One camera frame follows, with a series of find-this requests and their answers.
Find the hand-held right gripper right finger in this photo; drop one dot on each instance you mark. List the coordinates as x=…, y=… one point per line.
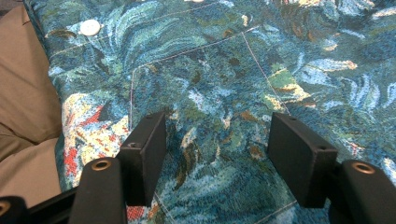
x=300, y=161

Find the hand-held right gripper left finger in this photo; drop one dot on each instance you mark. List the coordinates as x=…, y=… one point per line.
x=144, y=161

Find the teal floral shirt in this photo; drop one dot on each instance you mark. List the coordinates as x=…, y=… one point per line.
x=218, y=93

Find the khaki cloth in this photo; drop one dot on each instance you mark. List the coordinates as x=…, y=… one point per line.
x=26, y=102

